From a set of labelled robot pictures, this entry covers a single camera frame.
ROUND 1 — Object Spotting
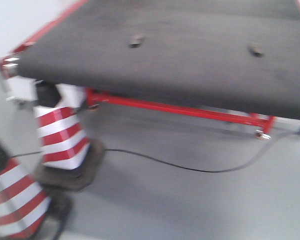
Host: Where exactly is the black conveyor belt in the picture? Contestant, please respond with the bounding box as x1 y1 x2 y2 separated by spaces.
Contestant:
16 0 300 121

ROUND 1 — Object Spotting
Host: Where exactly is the red white traffic cone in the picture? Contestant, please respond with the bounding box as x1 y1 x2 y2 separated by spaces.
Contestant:
0 144 72 240
33 80 105 191

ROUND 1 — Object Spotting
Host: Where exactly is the black floor cable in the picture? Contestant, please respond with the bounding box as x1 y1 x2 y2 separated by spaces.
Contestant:
12 128 300 174

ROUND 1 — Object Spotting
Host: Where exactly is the red conveyor frame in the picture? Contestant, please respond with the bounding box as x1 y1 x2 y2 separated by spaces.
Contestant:
0 0 300 141

